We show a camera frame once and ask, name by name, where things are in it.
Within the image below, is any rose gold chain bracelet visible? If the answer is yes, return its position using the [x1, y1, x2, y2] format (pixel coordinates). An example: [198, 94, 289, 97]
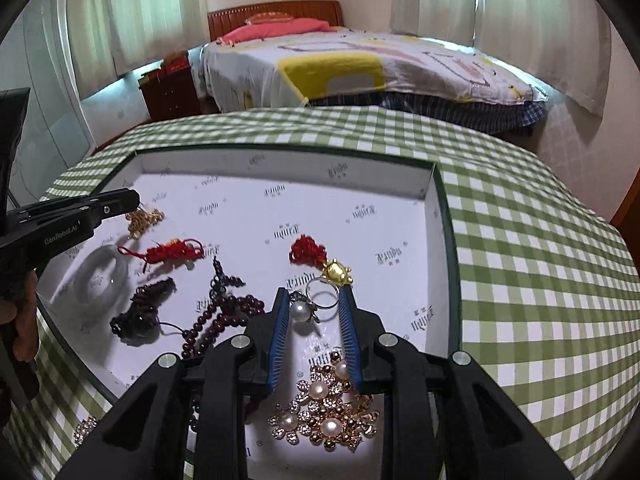
[124, 207, 166, 240]

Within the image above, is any dark red bead necklace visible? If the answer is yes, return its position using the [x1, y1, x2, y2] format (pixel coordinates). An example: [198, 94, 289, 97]
[180, 254, 266, 434]

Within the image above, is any pearl silver ring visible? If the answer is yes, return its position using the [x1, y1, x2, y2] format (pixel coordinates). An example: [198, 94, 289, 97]
[288, 275, 343, 325]

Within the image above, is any white jade bangle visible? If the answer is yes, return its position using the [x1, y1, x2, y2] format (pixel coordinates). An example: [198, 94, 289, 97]
[52, 245, 128, 321]

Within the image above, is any red knot gold coin charm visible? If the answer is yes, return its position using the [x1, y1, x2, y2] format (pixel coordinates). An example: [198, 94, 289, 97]
[117, 238, 205, 270]

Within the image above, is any gold pearl flower brooch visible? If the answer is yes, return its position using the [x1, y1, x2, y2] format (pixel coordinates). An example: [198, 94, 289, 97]
[267, 350, 380, 452]

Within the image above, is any red knot gold turtle charm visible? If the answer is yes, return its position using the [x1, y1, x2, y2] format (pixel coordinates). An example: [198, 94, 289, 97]
[288, 235, 354, 287]

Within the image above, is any black cord bead pendant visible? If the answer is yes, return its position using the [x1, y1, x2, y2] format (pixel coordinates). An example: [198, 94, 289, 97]
[110, 278, 176, 341]

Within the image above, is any green jewelry box tray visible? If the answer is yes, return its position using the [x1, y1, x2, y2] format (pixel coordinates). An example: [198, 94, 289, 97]
[38, 146, 461, 479]

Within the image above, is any person's left hand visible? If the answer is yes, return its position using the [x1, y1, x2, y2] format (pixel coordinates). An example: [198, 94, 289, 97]
[1, 271, 39, 362]

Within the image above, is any dark wooden nightstand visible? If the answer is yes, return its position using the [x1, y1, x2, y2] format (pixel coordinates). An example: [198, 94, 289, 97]
[138, 50, 201, 122]

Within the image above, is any left white curtain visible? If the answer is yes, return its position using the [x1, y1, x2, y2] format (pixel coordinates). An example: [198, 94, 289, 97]
[66, 0, 207, 99]

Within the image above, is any white curtain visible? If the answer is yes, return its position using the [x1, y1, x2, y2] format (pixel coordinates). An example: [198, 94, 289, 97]
[66, 0, 207, 99]
[390, 0, 612, 116]

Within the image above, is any silver rhinestone hair clip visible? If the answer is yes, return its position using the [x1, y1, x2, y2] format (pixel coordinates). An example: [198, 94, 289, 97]
[73, 416, 99, 448]

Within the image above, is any wooden headboard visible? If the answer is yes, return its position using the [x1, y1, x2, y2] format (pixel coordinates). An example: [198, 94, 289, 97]
[207, 0, 344, 41]

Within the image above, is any pink pillow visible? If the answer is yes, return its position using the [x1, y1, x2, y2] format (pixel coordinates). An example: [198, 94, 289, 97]
[216, 18, 333, 46]

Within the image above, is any bed with patterned quilt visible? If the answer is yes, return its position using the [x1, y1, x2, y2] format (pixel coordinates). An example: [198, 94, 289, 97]
[198, 27, 547, 134]

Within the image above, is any orange patterned pillow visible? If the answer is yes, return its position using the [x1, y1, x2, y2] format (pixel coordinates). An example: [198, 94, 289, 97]
[245, 11, 294, 26]

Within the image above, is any brown wooden door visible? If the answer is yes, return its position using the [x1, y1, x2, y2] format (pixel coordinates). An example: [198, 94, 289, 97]
[611, 171, 640, 242]

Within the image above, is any right white curtain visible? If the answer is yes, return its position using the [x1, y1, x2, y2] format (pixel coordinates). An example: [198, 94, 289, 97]
[390, 0, 612, 116]

